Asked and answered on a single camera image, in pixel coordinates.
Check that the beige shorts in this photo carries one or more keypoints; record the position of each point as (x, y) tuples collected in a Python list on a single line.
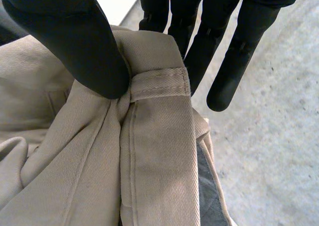
[(99, 161)]

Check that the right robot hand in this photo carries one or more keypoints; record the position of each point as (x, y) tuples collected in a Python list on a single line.
[(82, 49)]

